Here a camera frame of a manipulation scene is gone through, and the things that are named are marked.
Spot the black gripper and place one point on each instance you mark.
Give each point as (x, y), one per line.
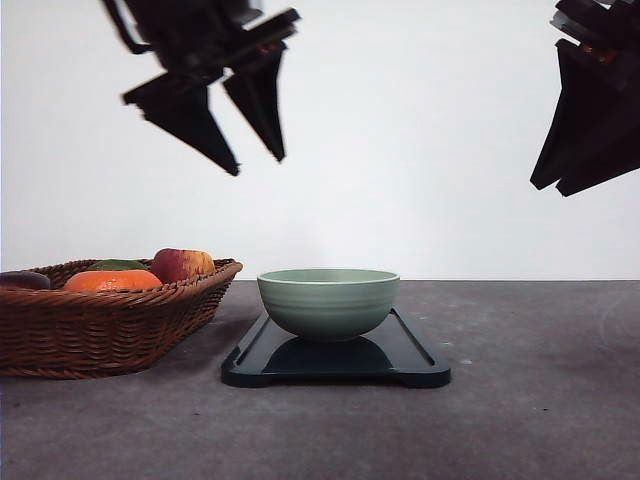
(595, 136)
(199, 38)

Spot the light green bowl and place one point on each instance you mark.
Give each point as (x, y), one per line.
(327, 303)

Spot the brown wicker basket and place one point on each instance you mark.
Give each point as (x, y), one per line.
(89, 333)

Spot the red yellow apple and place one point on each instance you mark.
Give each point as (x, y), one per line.
(176, 264)

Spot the green avocado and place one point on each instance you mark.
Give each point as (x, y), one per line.
(116, 264)

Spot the orange mandarin fruit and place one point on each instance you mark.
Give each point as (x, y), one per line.
(112, 279)

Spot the dark purple fruit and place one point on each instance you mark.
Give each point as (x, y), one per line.
(24, 279)

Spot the dark teal rectangular tray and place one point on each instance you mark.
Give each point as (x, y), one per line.
(394, 354)

